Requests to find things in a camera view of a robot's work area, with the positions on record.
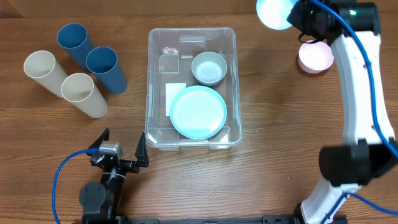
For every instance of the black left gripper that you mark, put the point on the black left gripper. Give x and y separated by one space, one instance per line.
140 153

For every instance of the pink bowl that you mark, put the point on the pink bowl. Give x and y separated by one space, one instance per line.
315 58

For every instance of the clear plastic storage bin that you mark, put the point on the clear plastic storage bin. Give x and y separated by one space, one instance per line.
170 55

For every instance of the dark blue cup rear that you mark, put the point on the dark blue cup rear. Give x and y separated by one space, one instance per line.
75 40

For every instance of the beige cup front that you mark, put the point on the beige cup front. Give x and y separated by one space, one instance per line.
79 89

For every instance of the dark blue cup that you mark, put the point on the dark blue cup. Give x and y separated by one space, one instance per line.
104 63
75 40

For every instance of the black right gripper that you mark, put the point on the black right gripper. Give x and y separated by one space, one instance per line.
295 19

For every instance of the grey bowl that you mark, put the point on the grey bowl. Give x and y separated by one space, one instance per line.
209 68

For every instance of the beige cup left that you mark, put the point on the beige cup left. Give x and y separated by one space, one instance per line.
43 67

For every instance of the dark blue cup front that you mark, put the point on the dark blue cup front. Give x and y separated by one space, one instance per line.
104 63

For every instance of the light blue plate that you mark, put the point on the light blue plate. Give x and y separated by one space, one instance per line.
198 112

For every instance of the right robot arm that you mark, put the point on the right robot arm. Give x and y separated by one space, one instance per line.
353 31

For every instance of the beige cup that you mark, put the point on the beige cup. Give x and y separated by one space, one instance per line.
79 89
43 67

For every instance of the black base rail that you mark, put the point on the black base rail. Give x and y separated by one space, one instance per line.
266 219

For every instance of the light blue bowl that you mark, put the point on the light blue bowl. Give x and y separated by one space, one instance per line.
274 13

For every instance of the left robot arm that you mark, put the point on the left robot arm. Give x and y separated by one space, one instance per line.
100 200

